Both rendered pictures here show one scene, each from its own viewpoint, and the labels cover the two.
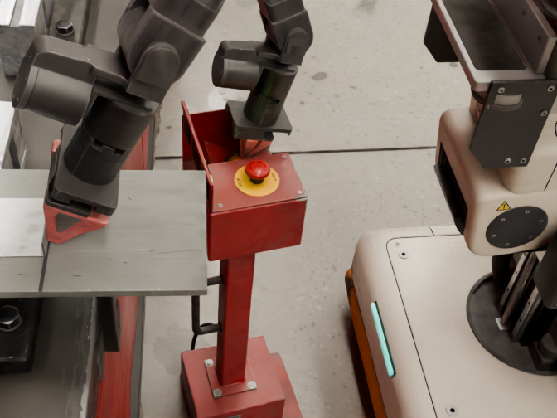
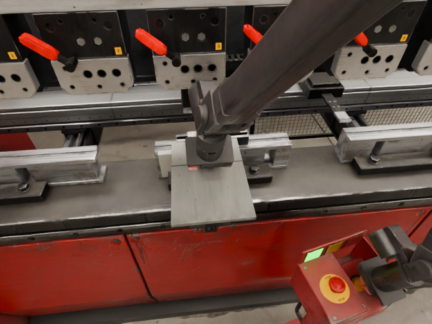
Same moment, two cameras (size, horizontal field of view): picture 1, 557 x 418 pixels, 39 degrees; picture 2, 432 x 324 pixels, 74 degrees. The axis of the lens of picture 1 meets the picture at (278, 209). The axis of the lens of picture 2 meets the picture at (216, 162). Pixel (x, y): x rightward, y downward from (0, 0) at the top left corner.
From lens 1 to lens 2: 0.68 m
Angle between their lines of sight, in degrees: 61
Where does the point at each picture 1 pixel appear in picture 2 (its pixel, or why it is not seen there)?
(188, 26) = (215, 110)
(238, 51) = (391, 234)
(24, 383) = (164, 189)
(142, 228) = (209, 194)
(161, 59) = (198, 112)
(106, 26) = (398, 180)
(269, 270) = not seen: outside the picture
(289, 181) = (342, 310)
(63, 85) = (195, 99)
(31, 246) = not seen: hidden behind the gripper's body
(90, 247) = (195, 177)
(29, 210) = not seen: hidden behind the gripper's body
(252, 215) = (309, 290)
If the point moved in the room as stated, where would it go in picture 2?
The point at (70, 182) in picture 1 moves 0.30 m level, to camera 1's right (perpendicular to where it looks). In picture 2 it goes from (192, 143) to (170, 280)
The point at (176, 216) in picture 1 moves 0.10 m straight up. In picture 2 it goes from (219, 207) to (220, 176)
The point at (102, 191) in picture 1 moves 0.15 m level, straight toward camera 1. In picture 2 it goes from (195, 157) to (123, 170)
